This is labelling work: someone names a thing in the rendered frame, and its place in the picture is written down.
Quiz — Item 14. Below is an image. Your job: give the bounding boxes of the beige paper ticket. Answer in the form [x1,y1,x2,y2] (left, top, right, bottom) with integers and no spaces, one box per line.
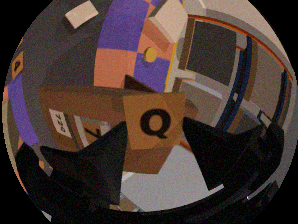
[49,109,72,137]

